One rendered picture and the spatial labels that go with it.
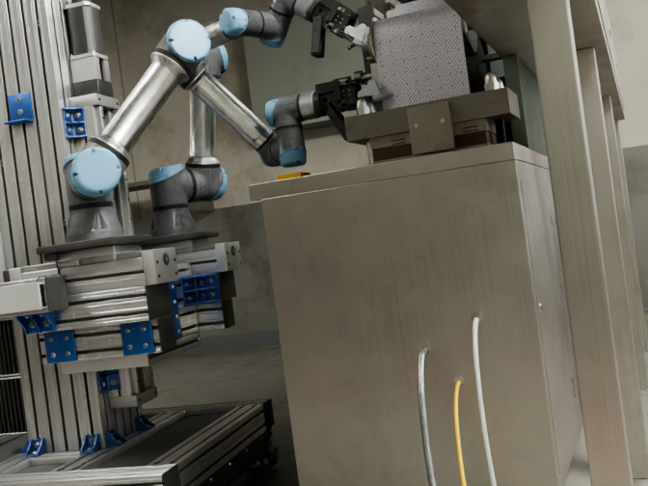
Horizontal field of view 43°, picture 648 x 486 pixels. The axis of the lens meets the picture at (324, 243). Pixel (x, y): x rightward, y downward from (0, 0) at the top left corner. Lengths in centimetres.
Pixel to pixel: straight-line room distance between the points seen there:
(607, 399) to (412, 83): 112
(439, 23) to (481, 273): 69
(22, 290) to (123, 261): 26
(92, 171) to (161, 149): 455
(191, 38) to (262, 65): 389
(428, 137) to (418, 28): 38
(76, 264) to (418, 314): 91
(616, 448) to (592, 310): 22
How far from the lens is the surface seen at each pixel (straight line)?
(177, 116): 659
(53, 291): 220
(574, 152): 134
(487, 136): 196
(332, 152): 615
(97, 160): 209
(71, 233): 223
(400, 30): 223
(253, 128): 237
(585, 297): 134
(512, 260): 187
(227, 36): 242
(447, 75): 218
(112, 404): 252
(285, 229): 202
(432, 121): 195
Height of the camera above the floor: 73
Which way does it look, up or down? level
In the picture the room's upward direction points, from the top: 8 degrees counter-clockwise
